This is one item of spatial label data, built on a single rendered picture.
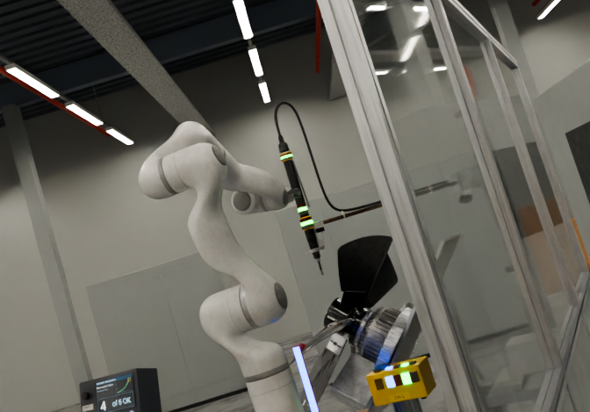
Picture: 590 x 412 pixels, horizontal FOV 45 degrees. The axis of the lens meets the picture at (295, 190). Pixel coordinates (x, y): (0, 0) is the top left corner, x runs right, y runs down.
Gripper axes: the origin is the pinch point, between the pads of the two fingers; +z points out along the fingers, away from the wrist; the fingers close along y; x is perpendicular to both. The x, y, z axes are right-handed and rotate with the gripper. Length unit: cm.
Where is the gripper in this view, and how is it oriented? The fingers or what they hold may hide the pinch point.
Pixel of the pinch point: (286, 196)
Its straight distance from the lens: 241.2
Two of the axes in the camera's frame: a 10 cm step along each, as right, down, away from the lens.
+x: -2.8, -9.6, 0.9
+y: 8.6, -2.9, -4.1
